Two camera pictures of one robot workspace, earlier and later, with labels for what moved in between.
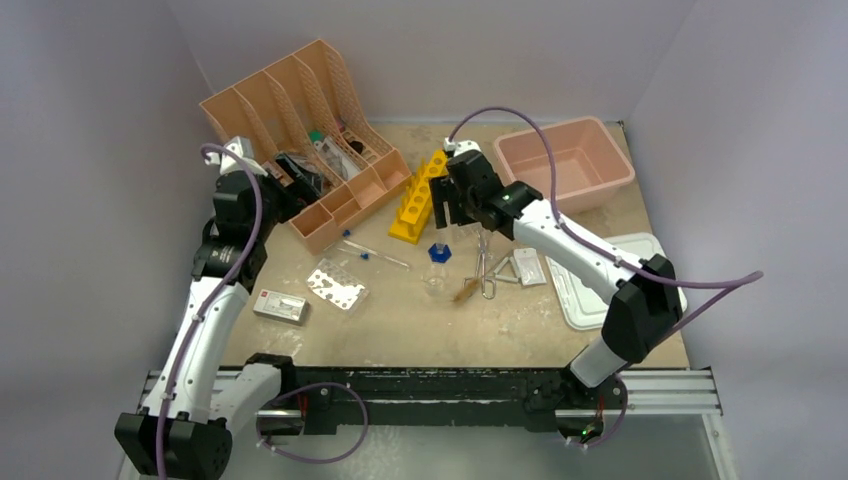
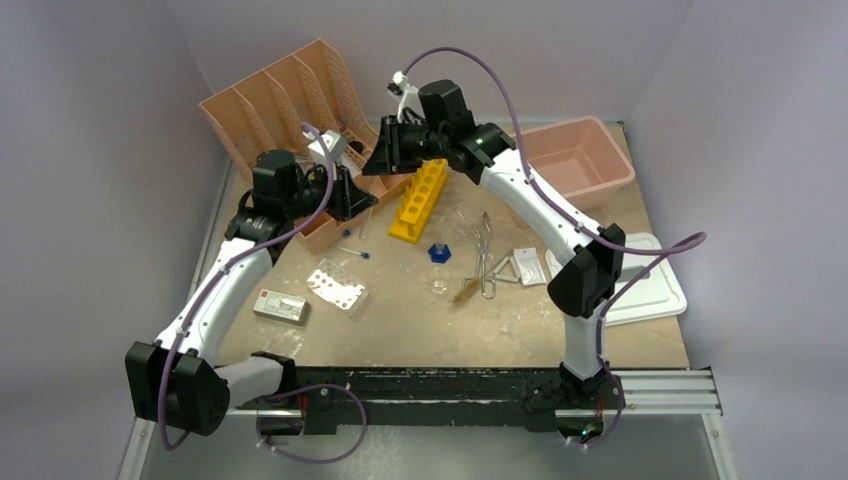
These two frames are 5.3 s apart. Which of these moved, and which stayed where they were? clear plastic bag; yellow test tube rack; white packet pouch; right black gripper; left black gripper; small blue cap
Moved: left black gripper; right black gripper
Stayed: clear plastic bag; yellow test tube rack; white packet pouch; small blue cap
